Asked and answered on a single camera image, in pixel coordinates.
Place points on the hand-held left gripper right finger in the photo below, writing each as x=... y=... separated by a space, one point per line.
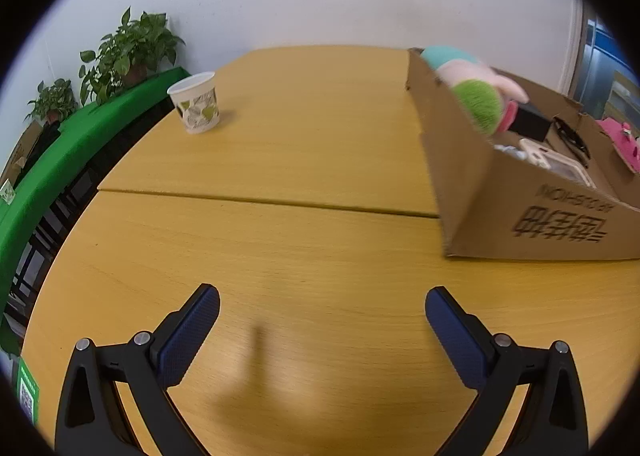
x=457 y=336

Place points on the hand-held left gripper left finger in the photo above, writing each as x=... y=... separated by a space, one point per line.
x=187 y=341

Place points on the printed cardboard box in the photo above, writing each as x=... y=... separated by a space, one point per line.
x=500 y=206

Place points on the white oblong device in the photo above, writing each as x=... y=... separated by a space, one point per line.
x=510 y=151

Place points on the white clear phone case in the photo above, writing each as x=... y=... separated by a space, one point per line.
x=537 y=153

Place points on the wooden desktop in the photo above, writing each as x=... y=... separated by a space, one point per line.
x=300 y=236

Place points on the green code sticker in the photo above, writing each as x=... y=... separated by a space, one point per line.
x=29 y=391

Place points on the black box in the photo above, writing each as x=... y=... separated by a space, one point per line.
x=530 y=123

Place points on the leaf-print paper cup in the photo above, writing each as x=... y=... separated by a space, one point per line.
x=197 y=108
x=6 y=192

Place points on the green counter top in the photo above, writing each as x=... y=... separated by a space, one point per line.
x=75 y=136

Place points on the plain brown cardboard box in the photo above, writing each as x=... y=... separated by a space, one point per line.
x=22 y=151

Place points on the teal and pink plush toy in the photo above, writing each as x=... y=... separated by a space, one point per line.
x=470 y=71

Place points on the small potted green plant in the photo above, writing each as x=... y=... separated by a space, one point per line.
x=52 y=98

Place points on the large potted green plant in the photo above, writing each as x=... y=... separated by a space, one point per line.
x=132 y=46

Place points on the blue glass door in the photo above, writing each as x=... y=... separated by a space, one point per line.
x=600 y=56

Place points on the black metal frame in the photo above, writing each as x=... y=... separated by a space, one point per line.
x=50 y=231

